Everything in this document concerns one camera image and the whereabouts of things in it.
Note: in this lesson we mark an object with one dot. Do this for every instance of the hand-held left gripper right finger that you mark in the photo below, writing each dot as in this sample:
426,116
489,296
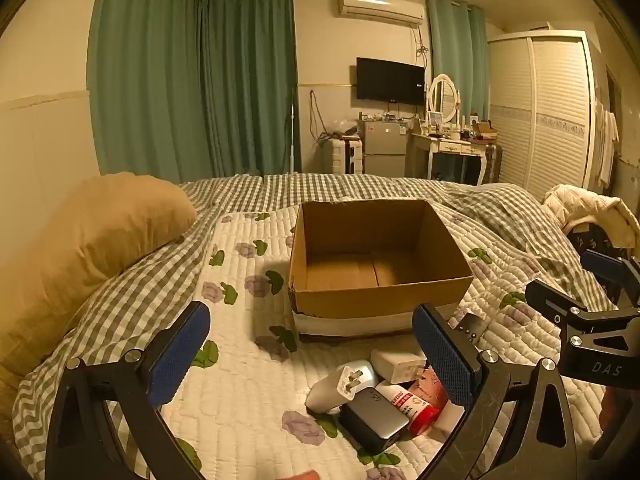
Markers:
445,355

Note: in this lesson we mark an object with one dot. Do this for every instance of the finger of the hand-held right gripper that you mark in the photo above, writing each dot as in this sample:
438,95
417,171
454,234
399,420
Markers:
607,267
552,302

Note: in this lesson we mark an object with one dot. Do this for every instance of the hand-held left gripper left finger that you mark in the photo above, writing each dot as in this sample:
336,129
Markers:
176,355

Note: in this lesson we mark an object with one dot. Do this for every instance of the red patterned packet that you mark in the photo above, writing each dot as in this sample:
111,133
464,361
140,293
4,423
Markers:
430,385

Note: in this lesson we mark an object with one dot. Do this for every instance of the black remote control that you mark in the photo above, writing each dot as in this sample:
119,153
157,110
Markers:
467,330

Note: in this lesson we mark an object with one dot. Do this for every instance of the white power adapter block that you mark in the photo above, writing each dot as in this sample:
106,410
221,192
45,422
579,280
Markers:
397,364

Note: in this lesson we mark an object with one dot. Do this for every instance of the white red tube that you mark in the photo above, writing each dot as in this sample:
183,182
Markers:
407,405

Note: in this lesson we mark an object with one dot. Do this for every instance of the white rounded device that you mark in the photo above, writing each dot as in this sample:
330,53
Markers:
365,372

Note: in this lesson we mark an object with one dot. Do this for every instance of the brown cardboard box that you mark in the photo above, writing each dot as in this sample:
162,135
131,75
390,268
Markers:
380,305

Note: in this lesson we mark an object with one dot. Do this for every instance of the black silver power bank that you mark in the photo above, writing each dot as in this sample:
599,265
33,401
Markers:
375,417

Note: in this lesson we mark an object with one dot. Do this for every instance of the white plug charger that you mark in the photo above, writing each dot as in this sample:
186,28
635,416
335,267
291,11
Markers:
336,387

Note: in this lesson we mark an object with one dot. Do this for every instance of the person's right hand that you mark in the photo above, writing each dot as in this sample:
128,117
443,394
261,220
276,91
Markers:
617,410

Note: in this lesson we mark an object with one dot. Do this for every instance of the dark patterned cloth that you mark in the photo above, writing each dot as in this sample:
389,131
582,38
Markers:
587,240

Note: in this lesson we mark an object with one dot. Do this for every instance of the white padded jacket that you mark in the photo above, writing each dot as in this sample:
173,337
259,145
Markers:
595,205

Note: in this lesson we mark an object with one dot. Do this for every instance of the white floral quilted mat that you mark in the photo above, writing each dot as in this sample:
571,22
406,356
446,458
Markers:
250,320

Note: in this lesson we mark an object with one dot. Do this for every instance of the hanging white towels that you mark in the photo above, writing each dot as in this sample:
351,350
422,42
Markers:
607,140

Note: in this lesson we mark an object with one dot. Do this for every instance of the tan pillow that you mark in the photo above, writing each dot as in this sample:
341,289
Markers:
85,255

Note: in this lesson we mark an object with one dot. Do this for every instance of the silver suitcase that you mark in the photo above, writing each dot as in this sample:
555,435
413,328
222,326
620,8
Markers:
492,162

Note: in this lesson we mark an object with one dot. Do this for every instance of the white slatted wardrobe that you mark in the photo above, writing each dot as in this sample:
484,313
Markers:
555,120

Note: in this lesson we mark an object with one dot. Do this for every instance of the white dressing table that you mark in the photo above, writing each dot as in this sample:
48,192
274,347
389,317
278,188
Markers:
450,147

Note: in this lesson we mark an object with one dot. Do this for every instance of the small open cardboard box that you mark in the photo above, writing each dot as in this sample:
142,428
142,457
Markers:
485,127

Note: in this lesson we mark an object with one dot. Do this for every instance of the silver small fridge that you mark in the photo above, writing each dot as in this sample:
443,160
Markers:
384,147

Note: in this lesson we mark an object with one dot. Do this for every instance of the white suitcase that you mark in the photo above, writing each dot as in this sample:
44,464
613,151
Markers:
345,156

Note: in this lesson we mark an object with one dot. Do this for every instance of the white oval mirror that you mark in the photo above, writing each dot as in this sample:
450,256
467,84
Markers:
442,95

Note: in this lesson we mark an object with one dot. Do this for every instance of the white pole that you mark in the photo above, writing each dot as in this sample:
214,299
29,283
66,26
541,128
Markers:
293,130

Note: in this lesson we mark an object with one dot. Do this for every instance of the light blue curtain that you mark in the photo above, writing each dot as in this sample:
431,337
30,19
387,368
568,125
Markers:
457,45

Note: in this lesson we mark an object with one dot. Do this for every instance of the wide green curtain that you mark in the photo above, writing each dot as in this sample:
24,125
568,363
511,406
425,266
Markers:
145,75

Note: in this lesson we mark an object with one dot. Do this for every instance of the narrow green curtain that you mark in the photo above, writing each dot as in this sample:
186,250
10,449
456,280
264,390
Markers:
250,80

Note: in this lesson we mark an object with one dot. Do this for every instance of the white air conditioner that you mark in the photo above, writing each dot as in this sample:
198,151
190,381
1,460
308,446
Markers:
381,7

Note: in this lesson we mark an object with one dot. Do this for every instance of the black wall television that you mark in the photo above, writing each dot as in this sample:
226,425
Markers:
390,80

